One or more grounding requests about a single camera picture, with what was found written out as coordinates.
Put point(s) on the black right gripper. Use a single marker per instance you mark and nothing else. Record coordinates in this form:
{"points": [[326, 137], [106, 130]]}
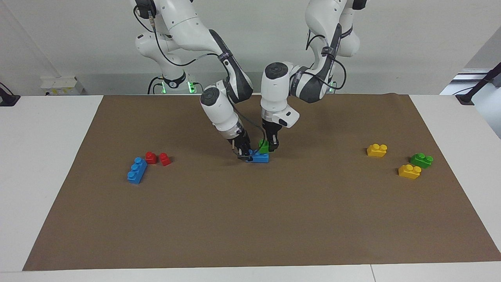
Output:
{"points": [[240, 143]]}

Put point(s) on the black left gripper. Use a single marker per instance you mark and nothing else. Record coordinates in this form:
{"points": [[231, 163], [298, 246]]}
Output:
{"points": [[271, 131]]}

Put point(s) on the green two-stud toy brick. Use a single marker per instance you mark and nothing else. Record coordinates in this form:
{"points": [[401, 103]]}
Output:
{"points": [[421, 161], [263, 147]]}

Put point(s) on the blue three-stud toy brick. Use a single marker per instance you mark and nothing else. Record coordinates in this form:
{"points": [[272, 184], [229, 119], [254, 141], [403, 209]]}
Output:
{"points": [[261, 158], [136, 172]]}

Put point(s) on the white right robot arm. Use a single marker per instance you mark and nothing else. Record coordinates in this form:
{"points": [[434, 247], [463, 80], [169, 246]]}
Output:
{"points": [[184, 23]]}

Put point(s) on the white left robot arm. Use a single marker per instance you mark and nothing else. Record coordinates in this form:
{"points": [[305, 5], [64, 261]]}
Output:
{"points": [[274, 94]]}

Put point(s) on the brown table mat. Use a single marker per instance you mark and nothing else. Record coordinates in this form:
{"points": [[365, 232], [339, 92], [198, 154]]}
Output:
{"points": [[258, 211]]}

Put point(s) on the red one-stud toy brick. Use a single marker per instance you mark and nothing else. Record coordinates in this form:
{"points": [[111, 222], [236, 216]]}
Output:
{"points": [[150, 158], [164, 159]]}

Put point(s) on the yellow two-stud toy brick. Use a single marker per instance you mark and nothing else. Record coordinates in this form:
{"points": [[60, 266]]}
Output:
{"points": [[376, 151], [409, 172]]}

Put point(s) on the black clamp stand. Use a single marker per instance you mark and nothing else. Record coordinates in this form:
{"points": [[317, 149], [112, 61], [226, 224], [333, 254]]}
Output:
{"points": [[479, 84], [8, 100]]}

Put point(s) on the white wall socket box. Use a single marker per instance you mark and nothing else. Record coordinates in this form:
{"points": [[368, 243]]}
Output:
{"points": [[60, 85]]}

